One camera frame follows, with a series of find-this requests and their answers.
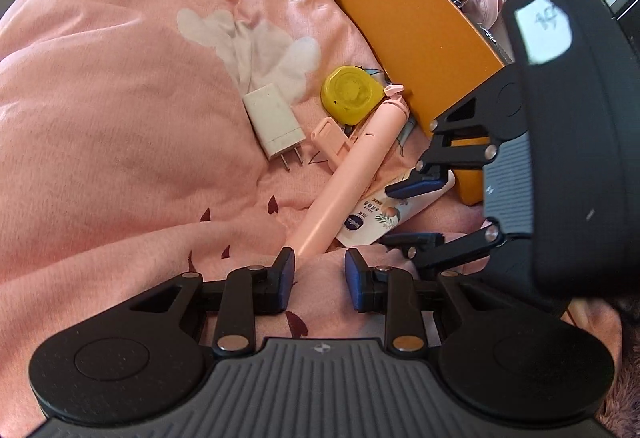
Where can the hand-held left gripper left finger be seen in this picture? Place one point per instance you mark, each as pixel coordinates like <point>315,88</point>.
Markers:
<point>285,279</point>

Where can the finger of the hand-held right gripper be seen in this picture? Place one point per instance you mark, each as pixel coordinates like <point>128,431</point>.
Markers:
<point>415,188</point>
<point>412,238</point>

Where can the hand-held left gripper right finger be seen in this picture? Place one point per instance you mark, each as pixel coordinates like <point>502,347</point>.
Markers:
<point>353,280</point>

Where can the white hand cream tube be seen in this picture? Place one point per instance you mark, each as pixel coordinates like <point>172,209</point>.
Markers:
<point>372,218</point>

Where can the pink selfie stick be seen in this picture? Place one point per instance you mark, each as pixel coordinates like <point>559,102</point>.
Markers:
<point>345,178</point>

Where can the orange cardboard box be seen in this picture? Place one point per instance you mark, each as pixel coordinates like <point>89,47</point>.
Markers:
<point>400,18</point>

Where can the yellow tape measure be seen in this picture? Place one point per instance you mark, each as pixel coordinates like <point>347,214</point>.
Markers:
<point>350,91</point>

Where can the white charger plug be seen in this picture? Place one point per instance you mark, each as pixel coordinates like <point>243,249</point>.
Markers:
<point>272,118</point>

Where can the pink printed blanket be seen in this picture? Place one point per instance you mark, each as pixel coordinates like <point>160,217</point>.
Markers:
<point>125,118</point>

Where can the mauve fuzzy blanket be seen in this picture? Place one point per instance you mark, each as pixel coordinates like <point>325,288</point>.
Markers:
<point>627,383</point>

